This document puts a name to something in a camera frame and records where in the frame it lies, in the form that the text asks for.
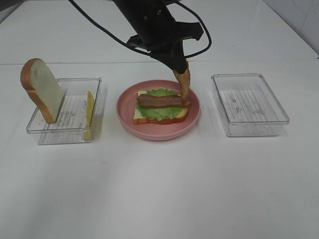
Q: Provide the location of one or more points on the right clear plastic tray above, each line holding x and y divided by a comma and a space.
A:
247, 106

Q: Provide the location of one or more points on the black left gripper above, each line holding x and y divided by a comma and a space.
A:
164, 41

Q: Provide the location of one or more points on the clear plastic tray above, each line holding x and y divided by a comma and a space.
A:
247, 106
71, 122

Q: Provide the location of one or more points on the green lettuce leaf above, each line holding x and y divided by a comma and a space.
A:
159, 113

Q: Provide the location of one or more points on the yellow cheese slice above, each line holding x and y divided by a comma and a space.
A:
89, 112

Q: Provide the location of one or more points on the left clear plastic tray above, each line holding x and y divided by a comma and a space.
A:
71, 122

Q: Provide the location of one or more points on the bacon strip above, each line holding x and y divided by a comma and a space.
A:
184, 83
149, 101

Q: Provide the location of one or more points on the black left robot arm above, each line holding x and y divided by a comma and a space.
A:
152, 11

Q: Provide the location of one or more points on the pink round plate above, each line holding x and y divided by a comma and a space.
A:
126, 105

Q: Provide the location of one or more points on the bread slice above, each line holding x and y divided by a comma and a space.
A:
42, 87
139, 117

